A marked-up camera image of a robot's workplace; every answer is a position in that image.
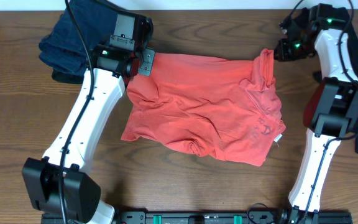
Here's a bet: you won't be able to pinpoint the dark blue folded jeans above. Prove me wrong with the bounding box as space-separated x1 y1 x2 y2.
39 0 117 83

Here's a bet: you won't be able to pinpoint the small black cable loop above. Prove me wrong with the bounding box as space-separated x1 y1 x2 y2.
246 202 277 224

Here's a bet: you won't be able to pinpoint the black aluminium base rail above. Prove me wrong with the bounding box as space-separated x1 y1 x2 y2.
112 210 353 224

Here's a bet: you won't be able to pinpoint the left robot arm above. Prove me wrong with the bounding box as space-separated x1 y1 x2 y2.
22 10 155 223

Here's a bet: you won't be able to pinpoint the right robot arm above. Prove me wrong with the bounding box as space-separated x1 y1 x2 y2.
272 3 358 223

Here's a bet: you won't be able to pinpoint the red printed t-shirt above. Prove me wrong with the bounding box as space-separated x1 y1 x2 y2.
121 49 286 166

